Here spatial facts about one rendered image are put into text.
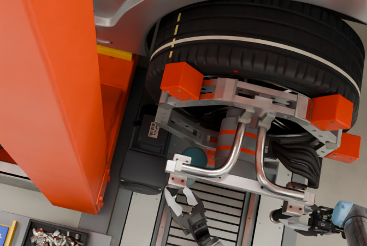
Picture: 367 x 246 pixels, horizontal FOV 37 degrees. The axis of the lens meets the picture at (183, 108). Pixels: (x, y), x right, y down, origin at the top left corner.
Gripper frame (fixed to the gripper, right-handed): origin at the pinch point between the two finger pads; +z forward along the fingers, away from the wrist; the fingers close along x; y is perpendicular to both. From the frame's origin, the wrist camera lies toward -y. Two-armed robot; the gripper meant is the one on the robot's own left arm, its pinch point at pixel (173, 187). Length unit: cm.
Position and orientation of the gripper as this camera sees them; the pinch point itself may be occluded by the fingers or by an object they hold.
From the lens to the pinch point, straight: 166.9
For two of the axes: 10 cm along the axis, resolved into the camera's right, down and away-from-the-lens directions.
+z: -5.4, -8.2, 1.9
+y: -1.1, 3.0, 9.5
